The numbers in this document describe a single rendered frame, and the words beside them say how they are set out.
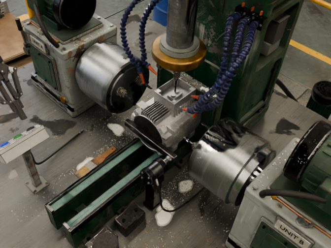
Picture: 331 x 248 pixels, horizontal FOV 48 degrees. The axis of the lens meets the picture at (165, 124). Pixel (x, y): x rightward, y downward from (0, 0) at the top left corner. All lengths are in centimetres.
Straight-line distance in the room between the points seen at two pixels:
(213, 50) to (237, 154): 44
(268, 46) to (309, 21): 285
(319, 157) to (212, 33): 62
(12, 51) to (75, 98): 174
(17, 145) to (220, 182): 68
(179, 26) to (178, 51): 8
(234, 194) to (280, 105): 81
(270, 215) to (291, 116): 84
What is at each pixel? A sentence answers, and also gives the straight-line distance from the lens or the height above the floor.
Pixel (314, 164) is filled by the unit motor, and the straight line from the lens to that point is 102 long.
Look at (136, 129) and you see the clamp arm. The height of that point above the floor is 103.
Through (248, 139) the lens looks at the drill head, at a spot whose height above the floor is 116.
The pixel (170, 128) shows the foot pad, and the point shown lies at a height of 107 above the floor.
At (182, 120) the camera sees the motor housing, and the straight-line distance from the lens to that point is 138.
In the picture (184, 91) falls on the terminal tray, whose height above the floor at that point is 111.
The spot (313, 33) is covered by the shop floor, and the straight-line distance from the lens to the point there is 411.
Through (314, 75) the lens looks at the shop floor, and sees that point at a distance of 357.
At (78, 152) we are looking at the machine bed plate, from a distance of 163.
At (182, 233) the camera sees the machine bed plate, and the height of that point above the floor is 80.
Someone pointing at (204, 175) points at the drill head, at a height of 106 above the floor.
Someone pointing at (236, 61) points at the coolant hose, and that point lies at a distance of 107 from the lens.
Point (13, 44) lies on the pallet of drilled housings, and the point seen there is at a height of 15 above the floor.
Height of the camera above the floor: 206
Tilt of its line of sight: 47 degrees down
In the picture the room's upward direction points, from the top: 4 degrees clockwise
